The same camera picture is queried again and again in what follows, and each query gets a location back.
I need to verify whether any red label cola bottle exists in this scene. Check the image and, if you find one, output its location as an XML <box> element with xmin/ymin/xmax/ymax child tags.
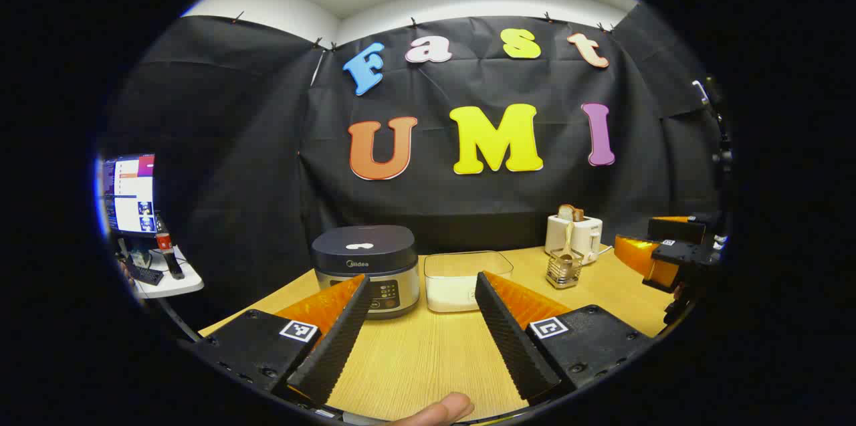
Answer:
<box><xmin>155</xmin><ymin>215</ymin><xmax>185</xmax><ymax>280</ymax></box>

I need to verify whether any black keyboard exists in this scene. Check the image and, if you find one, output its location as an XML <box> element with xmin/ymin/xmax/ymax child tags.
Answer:
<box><xmin>124</xmin><ymin>262</ymin><xmax>165</xmax><ymax>286</ymax></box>

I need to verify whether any black backdrop cloth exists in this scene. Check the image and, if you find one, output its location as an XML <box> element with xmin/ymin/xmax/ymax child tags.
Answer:
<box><xmin>100</xmin><ymin>1</ymin><xmax>733</xmax><ymax>320</ymax></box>

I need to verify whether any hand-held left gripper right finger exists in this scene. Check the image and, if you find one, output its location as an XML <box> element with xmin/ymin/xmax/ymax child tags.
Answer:
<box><xmin>475</xmin><ymin>270</ymin><xmax>653</xmax><ymax>407</ymax></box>

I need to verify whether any metal wire chopstick holder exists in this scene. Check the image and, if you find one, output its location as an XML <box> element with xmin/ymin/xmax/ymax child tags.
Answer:
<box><xmin>546</xmin><ymin>249</ymin><xmax>582</xmax><ymax>290</ymax></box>

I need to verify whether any clear plastic container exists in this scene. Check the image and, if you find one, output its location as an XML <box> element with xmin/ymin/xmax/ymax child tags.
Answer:
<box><xmin>423</xmin><ymin>250</ymin><xmax>514</xmax><ymax>314</ymax></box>

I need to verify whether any dark grey rice cooker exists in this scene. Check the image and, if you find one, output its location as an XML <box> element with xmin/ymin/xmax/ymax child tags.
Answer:
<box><xmin>311</xmin><ymin>225</ymin><xmax>421</xmax><ymax>320</ymax></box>

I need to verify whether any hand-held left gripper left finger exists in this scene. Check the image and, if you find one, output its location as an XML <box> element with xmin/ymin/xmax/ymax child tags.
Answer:
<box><xmin>194</xmin><ymin>274</ymin><xmax>372</xmax><ymax>407</ymax></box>

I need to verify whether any computer monitor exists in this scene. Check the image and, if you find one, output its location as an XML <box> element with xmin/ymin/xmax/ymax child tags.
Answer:
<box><xmin>100</xmin><ymin>154</ymin><xmax>156</xmax><ymax>237</ymax></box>

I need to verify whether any white side table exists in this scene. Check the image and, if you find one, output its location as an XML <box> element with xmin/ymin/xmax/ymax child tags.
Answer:
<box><xmin>117</xmin><ymin>245</ymin><xmax>205</xmax><ymax>300</ymax></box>

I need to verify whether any white toaster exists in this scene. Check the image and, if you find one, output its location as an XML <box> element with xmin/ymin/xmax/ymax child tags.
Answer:
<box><xmin>545</xmin><ymin>212</ymin><xmax>604</xmax><ymax>265</ymax></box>

